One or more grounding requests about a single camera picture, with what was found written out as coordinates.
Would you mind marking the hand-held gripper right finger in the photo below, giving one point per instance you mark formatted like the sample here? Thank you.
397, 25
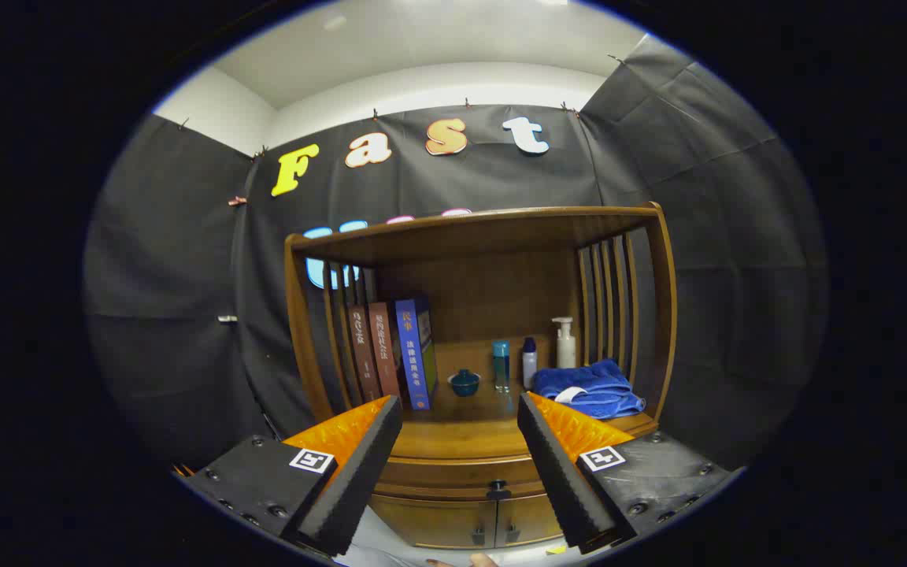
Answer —
564, 480

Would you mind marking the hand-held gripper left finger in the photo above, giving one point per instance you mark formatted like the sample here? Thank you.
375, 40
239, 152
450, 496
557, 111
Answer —
359, 480

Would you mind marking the wooden drawer with black knob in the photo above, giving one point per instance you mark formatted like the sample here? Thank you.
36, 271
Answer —
446, 476

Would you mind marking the wooden cabinet door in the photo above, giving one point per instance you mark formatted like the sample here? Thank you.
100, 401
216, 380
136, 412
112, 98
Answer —
528, 520
438, 524

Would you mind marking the wooden cabinet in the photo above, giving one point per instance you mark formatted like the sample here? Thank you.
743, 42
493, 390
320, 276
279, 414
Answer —
493, 291

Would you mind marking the folded blue towel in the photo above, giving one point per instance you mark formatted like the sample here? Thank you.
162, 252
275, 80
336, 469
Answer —
591, 390

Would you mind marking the white bottle with blue cap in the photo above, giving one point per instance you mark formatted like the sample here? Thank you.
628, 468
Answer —
529, 366

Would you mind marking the brown book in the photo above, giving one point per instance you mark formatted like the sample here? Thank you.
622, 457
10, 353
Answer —
363, 354
384, 350

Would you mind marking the white pump bottle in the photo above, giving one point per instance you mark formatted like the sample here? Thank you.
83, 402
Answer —
565, 350

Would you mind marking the blue glass bottle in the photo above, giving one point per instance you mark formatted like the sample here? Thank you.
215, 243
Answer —
501, 366

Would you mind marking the thick blue book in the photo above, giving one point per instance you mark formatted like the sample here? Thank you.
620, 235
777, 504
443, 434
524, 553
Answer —
414, 354

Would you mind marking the dark blue lidded teacup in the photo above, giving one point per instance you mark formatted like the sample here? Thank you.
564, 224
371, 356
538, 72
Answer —
464, 383

